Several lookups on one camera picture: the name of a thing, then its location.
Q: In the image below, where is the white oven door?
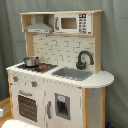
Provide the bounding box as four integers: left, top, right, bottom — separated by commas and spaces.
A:
11, 83, 44, 128

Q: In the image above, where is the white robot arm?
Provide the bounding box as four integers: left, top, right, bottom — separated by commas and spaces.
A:
1, 119, 37, 128

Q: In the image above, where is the wooden toy kitchen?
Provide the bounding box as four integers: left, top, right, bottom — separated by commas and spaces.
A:
7, 10, 114, 128

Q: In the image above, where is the grey toy sink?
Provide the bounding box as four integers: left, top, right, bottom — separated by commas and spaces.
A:
52, 67, 92, 81

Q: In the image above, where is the black toy faucet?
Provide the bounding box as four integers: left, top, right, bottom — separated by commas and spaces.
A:
76, 50, 94, 70

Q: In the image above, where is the black toy stovetop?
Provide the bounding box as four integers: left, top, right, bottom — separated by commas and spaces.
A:
19, 63, 56, 73

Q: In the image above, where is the silver toy pot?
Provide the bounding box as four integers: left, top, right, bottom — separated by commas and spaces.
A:
23, 56, 40, 67

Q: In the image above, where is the right red stove knob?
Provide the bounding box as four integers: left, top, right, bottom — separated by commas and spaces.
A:
31, 81, 37, 87

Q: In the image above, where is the red stove knob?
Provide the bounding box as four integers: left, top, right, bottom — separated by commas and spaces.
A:
31, 81, 37, 87
13, 76, 18, 82

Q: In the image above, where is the white cabinet door with dispenser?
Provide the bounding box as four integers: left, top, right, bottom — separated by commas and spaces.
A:
45, 81, 82, 128

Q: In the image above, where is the white toy microwave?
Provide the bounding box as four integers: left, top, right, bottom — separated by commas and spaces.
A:
54, 14, 92, 34

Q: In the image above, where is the grey range hood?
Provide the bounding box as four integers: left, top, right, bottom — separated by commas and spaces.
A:
25, 14, 54, 34

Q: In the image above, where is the left red stove knob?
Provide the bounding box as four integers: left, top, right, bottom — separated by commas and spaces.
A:
13, 76, 18, 82

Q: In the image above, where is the grey fabric backdrop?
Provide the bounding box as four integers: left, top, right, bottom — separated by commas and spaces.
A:
0, 0, 128, 128

